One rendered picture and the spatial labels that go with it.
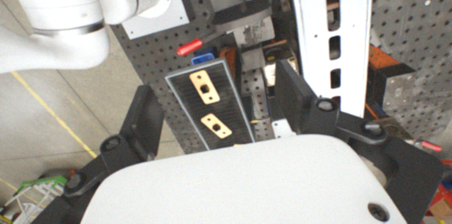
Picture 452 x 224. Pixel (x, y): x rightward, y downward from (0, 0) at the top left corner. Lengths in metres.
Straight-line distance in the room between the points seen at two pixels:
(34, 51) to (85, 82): 2.02
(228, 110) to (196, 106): 0.08
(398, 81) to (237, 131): 0.48
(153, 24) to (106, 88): 1.57
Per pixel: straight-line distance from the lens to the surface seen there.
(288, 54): 0.51
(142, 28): 0.83
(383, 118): 0.95
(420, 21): 1.10
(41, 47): 0.41
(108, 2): 0.54
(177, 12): 0.76
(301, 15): 0.55
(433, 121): 1.54
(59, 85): 2.65
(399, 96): 0.76
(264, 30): 0.46
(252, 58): 0.46
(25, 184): 4.57
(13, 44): 0.38
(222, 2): 0.36
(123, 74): 2.08
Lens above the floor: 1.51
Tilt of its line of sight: 54 degrees down
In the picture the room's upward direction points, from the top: 173 degrees counter-clockwise
